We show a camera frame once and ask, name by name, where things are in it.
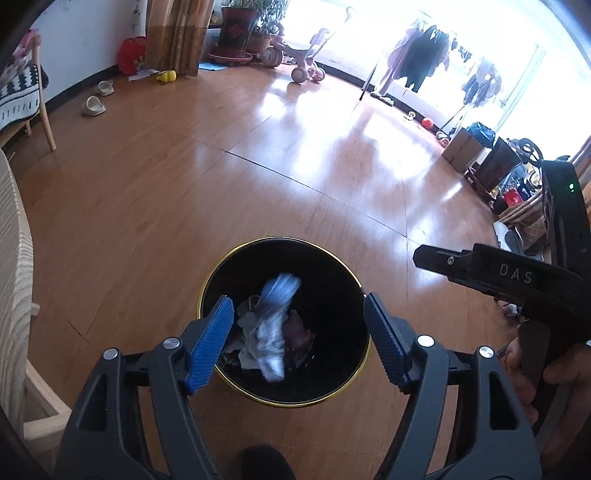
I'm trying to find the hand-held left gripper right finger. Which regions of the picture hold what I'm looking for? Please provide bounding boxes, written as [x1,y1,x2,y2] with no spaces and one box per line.
[363,292,542,480]

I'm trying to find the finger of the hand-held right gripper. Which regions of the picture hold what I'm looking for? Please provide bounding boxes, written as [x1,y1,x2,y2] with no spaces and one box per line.
[413,244,475,289]

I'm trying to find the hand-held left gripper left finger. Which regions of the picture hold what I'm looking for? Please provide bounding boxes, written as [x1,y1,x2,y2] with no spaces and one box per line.
[54,294,235,480]

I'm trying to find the blue white wrapper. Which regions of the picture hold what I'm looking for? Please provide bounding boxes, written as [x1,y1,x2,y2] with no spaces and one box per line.
[256,273,303,383]

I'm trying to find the black trash bin gold rim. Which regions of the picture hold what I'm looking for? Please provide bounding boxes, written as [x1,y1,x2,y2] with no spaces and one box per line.
[197,237,370,409]

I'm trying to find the person's right hand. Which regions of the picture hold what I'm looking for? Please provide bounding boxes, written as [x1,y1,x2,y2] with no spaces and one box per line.
[502,338,591,468]

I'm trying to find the crumpled grey paper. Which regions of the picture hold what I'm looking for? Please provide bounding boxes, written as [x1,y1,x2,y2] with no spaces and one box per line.
[235,309,260,371]

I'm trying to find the white shoe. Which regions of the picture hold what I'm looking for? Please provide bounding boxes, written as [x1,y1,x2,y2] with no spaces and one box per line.
[493,222,525,252]

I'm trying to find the wicker basket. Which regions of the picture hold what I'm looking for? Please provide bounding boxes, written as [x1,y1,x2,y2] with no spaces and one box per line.
[496,191,548,241]

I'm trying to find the dark crumpled wrapper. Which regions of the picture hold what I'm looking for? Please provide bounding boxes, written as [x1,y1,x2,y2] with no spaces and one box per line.
[284,311,318,360]

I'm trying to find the cardboard box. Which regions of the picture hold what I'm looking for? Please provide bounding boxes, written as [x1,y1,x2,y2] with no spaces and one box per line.
[442,128,485,172]

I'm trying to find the dark storage basket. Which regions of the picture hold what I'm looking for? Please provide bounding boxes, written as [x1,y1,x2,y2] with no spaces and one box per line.
[471,136,522,190]

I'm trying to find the blue bag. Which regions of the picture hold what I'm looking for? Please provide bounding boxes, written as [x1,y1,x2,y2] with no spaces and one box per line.
[466,122,497,148]

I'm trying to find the person's dark shoe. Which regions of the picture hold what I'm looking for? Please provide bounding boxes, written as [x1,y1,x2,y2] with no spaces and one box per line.
[240,445,296,480]

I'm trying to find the black stroller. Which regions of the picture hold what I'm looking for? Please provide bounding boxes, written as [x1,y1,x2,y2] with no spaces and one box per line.
[505,136,546,167]

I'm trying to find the hanging light clothes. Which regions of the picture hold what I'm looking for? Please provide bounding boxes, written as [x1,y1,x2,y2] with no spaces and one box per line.
[462,58,504,109]

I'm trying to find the clothes rack with clothes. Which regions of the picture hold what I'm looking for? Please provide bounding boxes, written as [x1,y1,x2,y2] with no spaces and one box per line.
[360,14,467,104]

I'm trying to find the pink tricycle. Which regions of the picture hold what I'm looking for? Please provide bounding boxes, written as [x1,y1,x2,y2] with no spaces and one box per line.
[291,7,356,85]

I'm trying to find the white balance bike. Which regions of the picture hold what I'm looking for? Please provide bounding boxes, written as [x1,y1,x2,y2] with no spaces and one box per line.
[256,34,296,69]

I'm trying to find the wooden chair with patterned cushion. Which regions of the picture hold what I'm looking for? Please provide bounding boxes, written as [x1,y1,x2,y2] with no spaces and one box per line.
[0,34,58,153]

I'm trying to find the small brown plant pot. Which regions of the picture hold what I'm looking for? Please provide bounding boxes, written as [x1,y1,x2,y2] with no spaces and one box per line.
[247,32,274,54]

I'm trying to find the red bag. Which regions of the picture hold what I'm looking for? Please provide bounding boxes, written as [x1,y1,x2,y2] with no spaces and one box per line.
[117,37,147,75]

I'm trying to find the green potted plant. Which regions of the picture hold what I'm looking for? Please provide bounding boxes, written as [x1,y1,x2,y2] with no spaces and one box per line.
[222,0,289,34]

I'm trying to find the brown curtain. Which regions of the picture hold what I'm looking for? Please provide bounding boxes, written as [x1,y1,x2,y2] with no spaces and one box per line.
[145,0,215,77]

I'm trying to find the dark red plant pot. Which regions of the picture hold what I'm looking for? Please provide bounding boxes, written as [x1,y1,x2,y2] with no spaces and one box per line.
[208,7,259,65]

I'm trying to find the light wooden frame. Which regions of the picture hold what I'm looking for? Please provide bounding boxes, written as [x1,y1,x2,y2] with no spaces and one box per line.
[23,360,73,438]

